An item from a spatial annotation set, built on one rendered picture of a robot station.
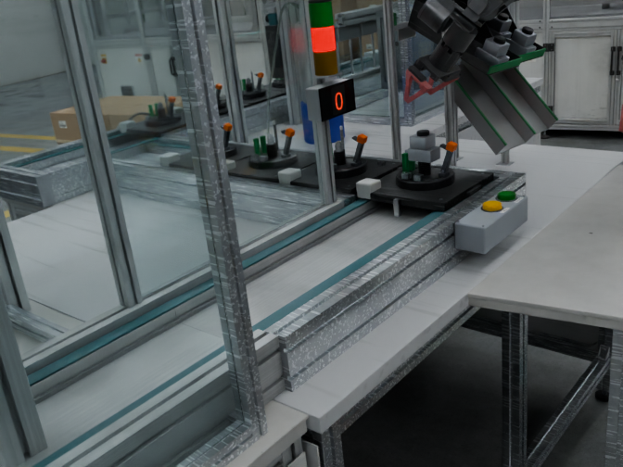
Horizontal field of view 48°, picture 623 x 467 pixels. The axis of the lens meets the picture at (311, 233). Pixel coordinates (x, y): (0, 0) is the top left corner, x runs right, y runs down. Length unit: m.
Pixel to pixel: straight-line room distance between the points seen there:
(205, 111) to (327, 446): 0.56
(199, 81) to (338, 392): 0.54
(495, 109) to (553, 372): 1.16
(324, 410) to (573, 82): 4.81
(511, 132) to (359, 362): 0.93
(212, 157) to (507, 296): 0.72
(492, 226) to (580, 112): 4.30
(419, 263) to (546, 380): 1.40
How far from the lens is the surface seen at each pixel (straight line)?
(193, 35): 0.85
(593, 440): 2.46
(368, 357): 1.21
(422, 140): 1.66
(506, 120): 1.94
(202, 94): 0.85
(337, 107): 1.55
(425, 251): 1.39
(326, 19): 1.52
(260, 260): 1.41
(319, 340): 1.16
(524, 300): 1.38
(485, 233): 1.45
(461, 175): 1.74
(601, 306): 1.37
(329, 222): 1.57
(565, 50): 5.67
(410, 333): 1.27
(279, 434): 1.06
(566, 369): 2.78
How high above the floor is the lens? 1.49
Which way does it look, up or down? 21 degrees down
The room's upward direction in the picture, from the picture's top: 6 degrees counter-clockwise
